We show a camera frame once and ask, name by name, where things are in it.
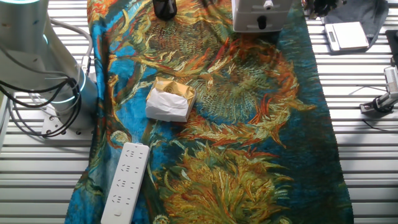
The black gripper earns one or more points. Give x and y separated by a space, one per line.
325 7

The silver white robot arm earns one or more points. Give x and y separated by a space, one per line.
31 62

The white drawer cabinet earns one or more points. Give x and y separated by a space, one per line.
264 31

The white drawer with black knob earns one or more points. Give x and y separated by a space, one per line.
245 21

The white digital scale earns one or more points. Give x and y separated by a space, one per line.
349 35

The grey cloth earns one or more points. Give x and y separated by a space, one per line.
363 11

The black bottle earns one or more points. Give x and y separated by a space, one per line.
164 9

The sunflower painting tablecloth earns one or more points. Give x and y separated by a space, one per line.
217 155

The white box with gold paper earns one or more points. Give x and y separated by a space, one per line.
168 105

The white power strip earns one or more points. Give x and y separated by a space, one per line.
124 186

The silver camera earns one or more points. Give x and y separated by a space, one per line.
392 79

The metal camera mount arm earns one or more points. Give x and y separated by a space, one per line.
381 102

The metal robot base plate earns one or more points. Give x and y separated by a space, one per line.
51 123

